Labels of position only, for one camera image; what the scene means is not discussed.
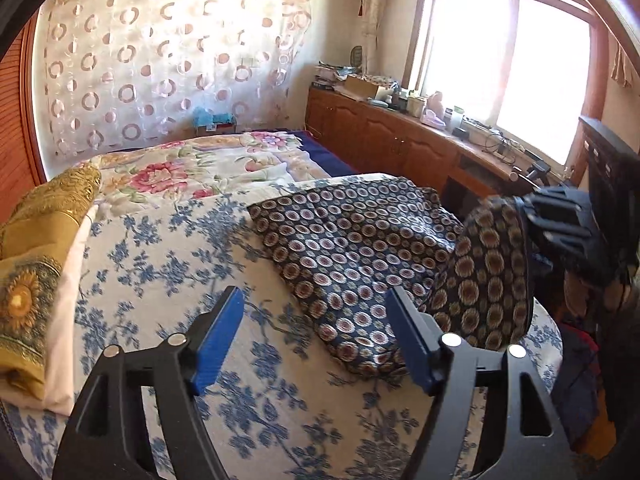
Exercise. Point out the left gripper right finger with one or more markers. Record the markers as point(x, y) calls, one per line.
point(519, 435)

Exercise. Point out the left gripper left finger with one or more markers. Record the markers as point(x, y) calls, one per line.
point(106, 436)

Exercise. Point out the navy patterned silk garment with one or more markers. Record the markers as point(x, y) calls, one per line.
point(340, 249)

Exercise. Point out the pink figurine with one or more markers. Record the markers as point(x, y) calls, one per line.
point(433, 112)

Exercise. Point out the window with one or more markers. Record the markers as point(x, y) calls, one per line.
point(527, 68)

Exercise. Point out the gold embroidered pillow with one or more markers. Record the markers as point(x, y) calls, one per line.
point(35, 242)

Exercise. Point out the wooden low cabinet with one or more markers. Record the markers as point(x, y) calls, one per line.
point(370, 139)

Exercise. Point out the cardboard box on cabinet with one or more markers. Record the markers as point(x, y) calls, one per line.
point(365, 87)

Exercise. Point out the side window curtain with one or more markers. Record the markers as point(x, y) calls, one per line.
point(371, 18)

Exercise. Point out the wooden slatted wardrobe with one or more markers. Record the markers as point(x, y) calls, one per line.
point(21, 167)

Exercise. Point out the floral quilt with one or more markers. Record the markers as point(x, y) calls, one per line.
point(198, 168)

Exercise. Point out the blue item box by curtain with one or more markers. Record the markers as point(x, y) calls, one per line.
point(206, 123)

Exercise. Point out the circle patterned sheer curtain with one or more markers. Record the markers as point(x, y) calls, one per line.
point(124, 73)

